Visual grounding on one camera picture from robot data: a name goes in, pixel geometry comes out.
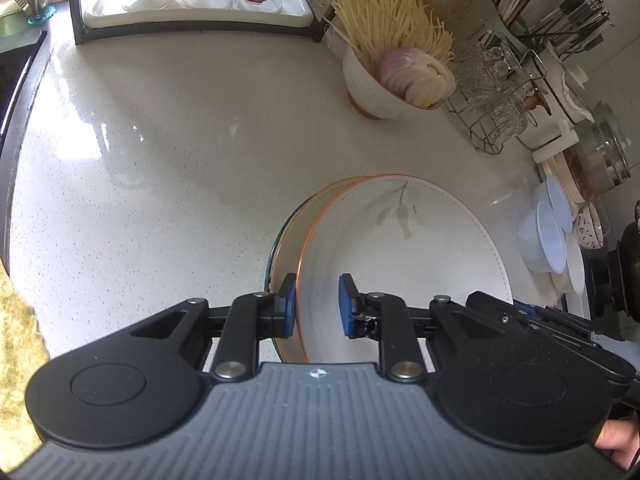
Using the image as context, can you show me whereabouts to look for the yellow cloth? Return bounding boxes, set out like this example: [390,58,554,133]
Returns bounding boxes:
[0,266,49,472]

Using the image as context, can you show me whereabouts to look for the white bowl with orange base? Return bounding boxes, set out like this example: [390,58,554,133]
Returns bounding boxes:
[343,47,446,119]

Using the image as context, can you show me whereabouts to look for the speckled patterned bowl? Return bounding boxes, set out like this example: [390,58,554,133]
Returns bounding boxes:
[574,203,604,250]

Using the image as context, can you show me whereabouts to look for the white bowl top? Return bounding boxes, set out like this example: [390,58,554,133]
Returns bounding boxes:
[518,203,567,274]

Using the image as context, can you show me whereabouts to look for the person's left hand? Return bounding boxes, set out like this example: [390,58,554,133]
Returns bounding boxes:
[594,419,640,469]

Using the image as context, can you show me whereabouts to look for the white stacked bowl lower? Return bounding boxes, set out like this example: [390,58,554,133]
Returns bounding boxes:
[533,174,573,233]

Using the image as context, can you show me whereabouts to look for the white plate with leaf print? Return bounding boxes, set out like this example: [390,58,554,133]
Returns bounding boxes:
[296,174,513,363]

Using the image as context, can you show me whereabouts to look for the white electric appliance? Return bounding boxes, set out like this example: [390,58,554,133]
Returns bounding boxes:
[518,44,594,164]

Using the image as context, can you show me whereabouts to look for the glass kettle with tea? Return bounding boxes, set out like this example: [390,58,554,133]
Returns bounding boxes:
[563,101,630,202]

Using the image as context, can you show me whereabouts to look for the wire glass rack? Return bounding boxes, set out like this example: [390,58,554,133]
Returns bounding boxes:
[441,29,549,156]

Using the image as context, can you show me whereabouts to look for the utensil rack with cutlery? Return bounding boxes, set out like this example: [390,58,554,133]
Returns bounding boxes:
[516,0,611,60]

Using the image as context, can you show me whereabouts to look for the sliced purple onion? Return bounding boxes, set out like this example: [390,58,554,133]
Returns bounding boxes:
[378,48,457,110]

